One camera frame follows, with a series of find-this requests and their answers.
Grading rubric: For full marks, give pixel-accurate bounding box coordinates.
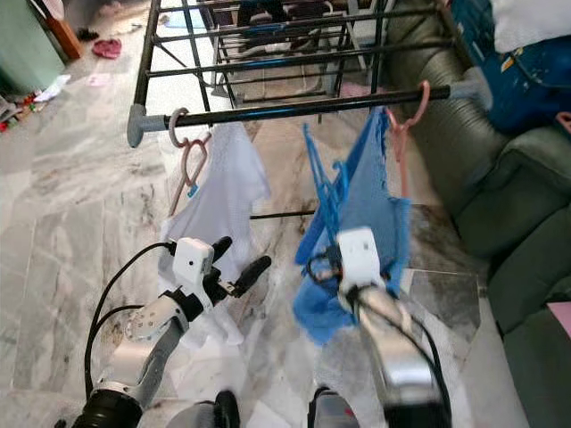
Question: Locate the pink cushion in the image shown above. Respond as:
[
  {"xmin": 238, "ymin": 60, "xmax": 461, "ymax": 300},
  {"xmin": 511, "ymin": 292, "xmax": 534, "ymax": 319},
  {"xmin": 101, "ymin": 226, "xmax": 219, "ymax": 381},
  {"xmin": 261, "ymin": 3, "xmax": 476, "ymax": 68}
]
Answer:
[{"xmin": 546, "ymin": 301, "xmax": 571, "ymax": 338}]

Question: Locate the dark green sofa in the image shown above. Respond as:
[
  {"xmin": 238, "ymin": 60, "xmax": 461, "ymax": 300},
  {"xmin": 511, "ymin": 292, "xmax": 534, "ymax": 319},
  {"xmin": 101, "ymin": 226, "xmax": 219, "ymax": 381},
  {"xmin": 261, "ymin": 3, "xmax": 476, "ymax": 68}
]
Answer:
[{"xmin": 375, "ymin": 0, "xmax": 571, "ymax": 428}]

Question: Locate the robot leg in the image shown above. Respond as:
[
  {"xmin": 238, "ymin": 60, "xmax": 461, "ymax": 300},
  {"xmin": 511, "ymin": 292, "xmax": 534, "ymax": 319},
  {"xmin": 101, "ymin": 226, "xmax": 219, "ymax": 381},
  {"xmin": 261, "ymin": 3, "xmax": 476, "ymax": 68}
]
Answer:
[
  {"xmin": 308, "ymin": 386, "xmax": 362, "ymax": 428},
  {"xmin": 165, "ymin": 390, "xmax": 237, "ymax": 428}
]

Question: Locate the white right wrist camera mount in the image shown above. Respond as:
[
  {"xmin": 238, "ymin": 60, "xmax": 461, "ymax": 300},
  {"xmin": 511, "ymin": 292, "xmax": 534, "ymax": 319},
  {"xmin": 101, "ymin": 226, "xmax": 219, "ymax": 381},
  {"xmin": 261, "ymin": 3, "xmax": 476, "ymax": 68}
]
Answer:
[{"xmin": 337, "ymin": 227, "xmax": 386, "ymax": 291}]

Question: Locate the magenta crumpled cloth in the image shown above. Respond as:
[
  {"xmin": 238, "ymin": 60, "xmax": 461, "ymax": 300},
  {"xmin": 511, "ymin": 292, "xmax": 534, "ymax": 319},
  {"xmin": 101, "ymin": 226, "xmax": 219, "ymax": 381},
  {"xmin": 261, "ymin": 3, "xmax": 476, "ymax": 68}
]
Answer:
[{"xmin": 91, "ymin": 37, "xmax": 123, "ymax": 61}]

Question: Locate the long black left arm cable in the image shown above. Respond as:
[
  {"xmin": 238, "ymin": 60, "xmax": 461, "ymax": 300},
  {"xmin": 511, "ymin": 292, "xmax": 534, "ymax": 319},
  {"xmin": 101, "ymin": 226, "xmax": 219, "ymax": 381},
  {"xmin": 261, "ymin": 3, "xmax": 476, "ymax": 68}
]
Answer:
[{"xmin": 83, "ymin": 241, "xmax": 178, "ymax": 398}]

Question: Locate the blue shirt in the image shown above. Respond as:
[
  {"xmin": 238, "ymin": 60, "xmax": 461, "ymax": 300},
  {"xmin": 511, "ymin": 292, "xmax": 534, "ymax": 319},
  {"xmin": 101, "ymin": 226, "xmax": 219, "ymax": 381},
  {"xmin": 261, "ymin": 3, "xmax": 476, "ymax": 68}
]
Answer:
[{"xmin": 293, "ymin": 107, "xmax": 413, "ymax": 347}]

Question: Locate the white shirt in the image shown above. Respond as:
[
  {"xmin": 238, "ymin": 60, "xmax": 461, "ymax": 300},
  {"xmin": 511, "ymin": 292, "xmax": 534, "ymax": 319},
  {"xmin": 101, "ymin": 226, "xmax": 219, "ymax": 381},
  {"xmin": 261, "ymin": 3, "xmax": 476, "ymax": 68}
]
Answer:
[{"xmin": 161, "ymin": 123, "xmax": 270, "ymax": 349}]

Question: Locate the green cabinet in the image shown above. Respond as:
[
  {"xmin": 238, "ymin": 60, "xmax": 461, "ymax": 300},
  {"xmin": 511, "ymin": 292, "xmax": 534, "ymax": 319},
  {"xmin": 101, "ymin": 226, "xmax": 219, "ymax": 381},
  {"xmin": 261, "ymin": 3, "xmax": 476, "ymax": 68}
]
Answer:
[{"xmin": 0, "ymin": 0, "xmax": 68, "ymax": 95}]

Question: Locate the salmon pink hanger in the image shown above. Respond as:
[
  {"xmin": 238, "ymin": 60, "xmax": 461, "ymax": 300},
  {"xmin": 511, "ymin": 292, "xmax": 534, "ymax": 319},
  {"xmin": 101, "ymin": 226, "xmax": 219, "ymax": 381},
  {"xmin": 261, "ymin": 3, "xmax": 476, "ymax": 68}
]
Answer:
[{"xmin": 384, "ymin": 80, "xmax": 432, "ymax": 199}]

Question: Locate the short black left arm cable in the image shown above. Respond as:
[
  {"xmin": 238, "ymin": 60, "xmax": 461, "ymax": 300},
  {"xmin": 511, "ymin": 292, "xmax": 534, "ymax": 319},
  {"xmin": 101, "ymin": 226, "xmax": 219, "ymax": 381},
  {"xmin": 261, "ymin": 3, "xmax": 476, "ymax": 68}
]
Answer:
[{"xmin": 89, "ymin": 303, "xmax": 145, "ymax": 353}]

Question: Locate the brown wooden post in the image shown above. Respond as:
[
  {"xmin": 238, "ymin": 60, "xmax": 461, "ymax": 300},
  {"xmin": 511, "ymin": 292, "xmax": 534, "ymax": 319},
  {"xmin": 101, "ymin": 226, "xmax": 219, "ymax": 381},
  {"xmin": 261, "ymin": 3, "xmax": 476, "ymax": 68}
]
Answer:
[{"xmin": 45, "ymin": 0, "xmax": 86, "ymax": 62}]

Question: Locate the greyish pink hanger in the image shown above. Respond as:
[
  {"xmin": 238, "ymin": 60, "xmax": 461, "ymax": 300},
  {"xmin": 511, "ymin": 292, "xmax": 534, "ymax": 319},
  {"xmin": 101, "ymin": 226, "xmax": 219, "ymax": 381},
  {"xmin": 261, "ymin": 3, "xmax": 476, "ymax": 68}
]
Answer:
[{"xmin": 167, "ymin": 107, "xmax": 213, "ymax": 218}]

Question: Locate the blue plastic hanger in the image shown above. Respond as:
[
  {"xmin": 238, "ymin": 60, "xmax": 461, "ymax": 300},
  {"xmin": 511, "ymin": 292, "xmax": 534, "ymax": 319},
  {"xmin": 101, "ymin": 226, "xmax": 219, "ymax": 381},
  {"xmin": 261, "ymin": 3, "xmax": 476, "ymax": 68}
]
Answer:
[{"xmin": 302, "ymin": 123, "xmax": 351, "ymax": 242}]

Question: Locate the white paper sheet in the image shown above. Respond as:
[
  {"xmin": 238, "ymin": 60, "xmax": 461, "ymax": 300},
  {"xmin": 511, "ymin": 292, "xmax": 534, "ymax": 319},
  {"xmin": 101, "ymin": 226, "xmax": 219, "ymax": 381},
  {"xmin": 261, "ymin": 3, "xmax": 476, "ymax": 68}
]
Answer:
[{"xmin": 36, "ymin": 74, "xmax": 72, "ymax": 102}]

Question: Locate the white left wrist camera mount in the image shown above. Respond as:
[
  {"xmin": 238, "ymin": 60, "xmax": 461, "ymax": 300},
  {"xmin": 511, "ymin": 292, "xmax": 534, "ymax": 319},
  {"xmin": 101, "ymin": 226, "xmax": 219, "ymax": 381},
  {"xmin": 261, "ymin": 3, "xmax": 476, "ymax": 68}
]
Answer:
[{"xmin": 171, "ymin": 238, "xmax": 215, "ymax": 309}]

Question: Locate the robot left leg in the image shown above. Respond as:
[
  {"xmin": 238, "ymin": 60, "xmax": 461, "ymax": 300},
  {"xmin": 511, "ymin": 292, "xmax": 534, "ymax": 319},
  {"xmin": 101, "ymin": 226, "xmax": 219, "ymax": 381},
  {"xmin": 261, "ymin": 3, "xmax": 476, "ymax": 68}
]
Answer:
[{"xmin": 165, "ymin": 390, "xmax": 237, "ymax": 428}]

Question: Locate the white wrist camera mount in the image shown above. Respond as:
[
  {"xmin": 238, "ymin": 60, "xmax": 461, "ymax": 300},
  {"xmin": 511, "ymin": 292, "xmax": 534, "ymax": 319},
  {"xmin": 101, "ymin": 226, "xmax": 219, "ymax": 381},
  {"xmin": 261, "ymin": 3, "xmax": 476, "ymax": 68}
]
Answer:
[
  {"xmin": 171, "ymin": 238, "xmax": 215, "ymax": 309},
  {"xmin": 337, "ymin": 227, "xmax": 386, "ymax": 291}
]

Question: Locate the white folded cloth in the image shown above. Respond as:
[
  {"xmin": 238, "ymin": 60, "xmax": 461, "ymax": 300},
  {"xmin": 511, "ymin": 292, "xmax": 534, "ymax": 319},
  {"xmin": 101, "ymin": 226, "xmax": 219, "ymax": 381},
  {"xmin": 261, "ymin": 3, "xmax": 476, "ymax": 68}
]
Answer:
[{"xmin": 491, "ymin": 0, "xmax": 571, "ymax": 54}]

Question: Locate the black clothes drying rack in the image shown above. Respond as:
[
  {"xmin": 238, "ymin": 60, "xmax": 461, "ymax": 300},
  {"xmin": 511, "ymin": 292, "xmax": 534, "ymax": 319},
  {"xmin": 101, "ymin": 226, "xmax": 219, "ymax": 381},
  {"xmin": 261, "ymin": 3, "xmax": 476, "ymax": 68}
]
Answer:
[{"xmin": 128, "ymin": 0, "xmax": 493, "ymax": 222}]

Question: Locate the robot right leg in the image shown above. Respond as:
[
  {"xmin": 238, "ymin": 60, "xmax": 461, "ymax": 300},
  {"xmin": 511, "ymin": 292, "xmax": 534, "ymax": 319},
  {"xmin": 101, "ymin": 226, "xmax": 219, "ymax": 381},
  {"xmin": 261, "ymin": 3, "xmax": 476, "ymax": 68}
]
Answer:
[{"xmin": 308, "ymin": 386, "xmax": 362, "ymax": 428}]

